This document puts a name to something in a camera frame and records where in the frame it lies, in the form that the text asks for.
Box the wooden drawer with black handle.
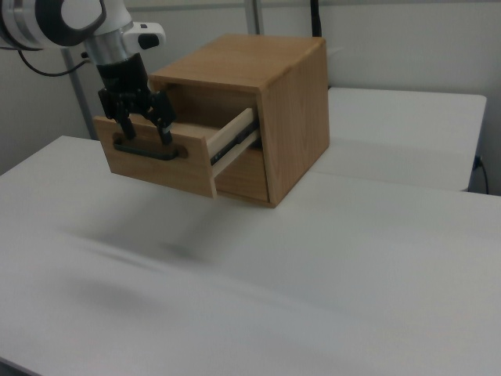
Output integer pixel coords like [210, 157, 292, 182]
[93, 106, 261, 199]

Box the white side table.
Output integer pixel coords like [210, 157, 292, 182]
[312, 86, 488, 193]

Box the grey metal wall post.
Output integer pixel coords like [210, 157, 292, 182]
[61, 48, 98, 141]

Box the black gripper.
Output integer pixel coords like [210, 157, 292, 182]
[96, 52, 176, 147]

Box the grey partition frame strip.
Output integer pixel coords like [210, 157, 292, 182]
[245, 0, 264, 36]

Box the thick black hanging cable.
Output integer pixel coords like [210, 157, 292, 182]
[309, 0, 324, 38]

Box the black cable with plug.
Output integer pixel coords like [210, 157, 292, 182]
[472, 155, 491, 195]

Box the wooden drawer cabinet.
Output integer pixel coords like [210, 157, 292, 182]
[149, 33, 332, 209]

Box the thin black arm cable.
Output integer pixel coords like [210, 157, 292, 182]
[16, 48, 92, 77]

